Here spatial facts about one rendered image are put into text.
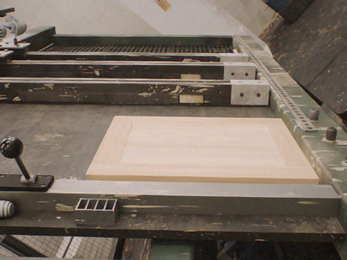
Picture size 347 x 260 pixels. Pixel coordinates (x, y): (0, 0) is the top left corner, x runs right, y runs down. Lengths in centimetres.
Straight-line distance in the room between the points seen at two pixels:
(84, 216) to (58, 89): 75
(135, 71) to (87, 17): 481
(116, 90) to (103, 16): 501
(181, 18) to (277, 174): 397
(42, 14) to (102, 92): 531
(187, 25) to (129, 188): 408
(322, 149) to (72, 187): 54
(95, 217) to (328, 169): 46
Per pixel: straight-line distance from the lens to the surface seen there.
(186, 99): 137
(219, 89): 137
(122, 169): 89
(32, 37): 235
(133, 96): 138
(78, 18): 648
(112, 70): 167
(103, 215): 74
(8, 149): 72
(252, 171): 89
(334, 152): 96
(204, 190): 76
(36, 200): 80
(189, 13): 475
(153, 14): 479
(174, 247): 75
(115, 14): 632
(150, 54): 184
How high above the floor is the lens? 135
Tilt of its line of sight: 11 degrees down
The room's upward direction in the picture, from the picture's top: 54 degrees counter-clockwise
